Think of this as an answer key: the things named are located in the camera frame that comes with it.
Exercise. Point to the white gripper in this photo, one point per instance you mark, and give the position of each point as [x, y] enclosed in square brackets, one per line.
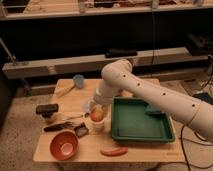
[98, 98]

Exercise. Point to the red yellow apple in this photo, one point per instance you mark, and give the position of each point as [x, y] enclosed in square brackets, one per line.
[97, 115]

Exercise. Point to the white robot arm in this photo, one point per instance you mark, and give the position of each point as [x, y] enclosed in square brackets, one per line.
[192, 112]

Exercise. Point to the white paper cup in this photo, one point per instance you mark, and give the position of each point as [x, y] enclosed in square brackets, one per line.
[99, 125]

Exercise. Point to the blue cup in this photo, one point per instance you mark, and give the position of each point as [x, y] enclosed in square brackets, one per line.
[78, 81]

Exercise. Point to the clear blue plastic wrap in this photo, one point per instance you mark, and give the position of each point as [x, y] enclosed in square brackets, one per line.
[86, 106]

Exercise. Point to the metal spoon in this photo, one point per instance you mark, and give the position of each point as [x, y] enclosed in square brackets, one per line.
[84, 115]

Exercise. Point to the wooden low table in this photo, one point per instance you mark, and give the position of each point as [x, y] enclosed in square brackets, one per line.
[91, 144]

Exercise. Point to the small black box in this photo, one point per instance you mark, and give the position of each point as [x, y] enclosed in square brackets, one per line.
[81, 130]

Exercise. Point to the wooden shelf beam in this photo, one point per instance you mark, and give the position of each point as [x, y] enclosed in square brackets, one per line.
[37, 68]

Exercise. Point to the green plastic tray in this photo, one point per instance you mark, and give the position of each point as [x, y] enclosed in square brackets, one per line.
[129, 122]

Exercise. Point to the black brush block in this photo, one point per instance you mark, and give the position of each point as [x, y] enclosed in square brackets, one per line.
[47, 110]

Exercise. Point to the orange bowl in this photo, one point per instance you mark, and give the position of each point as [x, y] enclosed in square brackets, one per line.
[64, 145]

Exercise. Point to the orange sausage toy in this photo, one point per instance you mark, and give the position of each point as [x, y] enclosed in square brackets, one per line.
[116, 152]

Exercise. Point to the black object on shelf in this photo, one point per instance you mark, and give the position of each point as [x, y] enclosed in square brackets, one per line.
[112, 53]

